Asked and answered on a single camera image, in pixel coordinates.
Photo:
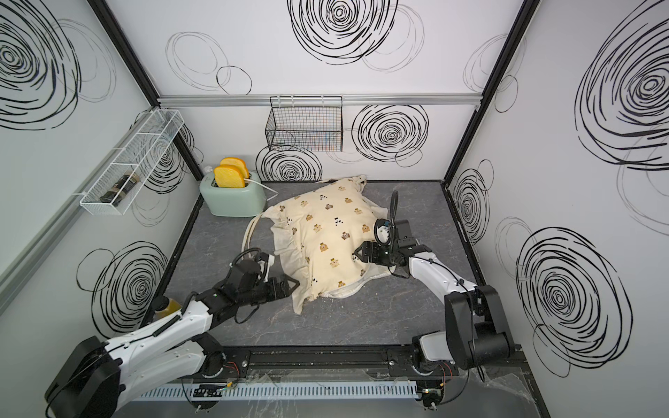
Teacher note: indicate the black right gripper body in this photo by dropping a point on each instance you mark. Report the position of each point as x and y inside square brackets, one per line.
[386, 254]

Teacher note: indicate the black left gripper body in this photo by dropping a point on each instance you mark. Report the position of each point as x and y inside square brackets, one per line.
[255, 296]

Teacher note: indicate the cream animal print pillow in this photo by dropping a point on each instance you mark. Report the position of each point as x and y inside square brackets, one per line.
[316, 235]

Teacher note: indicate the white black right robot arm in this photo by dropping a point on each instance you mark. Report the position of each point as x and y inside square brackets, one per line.
[476, 329]

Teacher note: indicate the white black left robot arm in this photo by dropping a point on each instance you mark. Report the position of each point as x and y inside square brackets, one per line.
[100, 377]

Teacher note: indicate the yellow bottle black cap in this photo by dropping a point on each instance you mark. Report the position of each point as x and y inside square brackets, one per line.
[164, 306]

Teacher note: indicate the mint green toaster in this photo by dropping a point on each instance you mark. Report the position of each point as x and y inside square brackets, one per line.
[244, 202]

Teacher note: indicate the front yellow toast slice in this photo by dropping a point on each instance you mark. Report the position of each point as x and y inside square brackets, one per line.
[229, 177]

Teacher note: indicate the yellow toast slice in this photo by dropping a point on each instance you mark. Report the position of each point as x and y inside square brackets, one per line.
[229, 177]
[237, 163]

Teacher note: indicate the rear yellow toast slice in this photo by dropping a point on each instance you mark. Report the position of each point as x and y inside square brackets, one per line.
[237, 163]

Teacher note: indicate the dark bottle in shelf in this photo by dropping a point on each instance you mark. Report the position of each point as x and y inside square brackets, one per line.
[120, 189]

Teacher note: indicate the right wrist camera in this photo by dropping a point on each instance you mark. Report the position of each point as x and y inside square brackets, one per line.
[382, 231]

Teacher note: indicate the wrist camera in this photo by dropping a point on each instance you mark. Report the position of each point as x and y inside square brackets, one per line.
[263, 260]
[382, 231]

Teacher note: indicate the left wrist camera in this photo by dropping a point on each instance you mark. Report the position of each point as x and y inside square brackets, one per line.
[263, 260]

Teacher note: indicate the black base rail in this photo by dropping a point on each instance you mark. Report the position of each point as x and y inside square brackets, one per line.
[403, 360]

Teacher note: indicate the grey slotted cable duct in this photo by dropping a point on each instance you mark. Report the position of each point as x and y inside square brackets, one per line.
[280, 391]

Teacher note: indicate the black wire wall basket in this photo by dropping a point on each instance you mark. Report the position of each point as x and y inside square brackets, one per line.
[310, 122]

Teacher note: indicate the white wire wall shelf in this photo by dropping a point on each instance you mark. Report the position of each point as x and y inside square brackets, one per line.
[150, 153]

